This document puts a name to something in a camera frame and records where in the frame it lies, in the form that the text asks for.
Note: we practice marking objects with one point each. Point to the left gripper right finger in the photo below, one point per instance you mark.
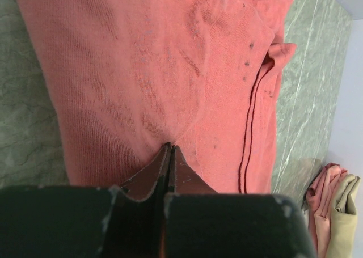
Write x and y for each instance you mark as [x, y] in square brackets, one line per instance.
[202, 223]

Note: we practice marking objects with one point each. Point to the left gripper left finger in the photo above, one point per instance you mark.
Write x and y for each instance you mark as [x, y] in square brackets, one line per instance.
[65, 221]

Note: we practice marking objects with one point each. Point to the red t-shirt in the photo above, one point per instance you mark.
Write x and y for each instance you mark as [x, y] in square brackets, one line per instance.
[127, 76]

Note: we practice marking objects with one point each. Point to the folded pink t-shirt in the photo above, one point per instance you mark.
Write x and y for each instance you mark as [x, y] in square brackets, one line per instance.
[319, 200]

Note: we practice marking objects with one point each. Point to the folded tan t-shirt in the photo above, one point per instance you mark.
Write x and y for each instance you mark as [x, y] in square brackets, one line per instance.
[344, 218]

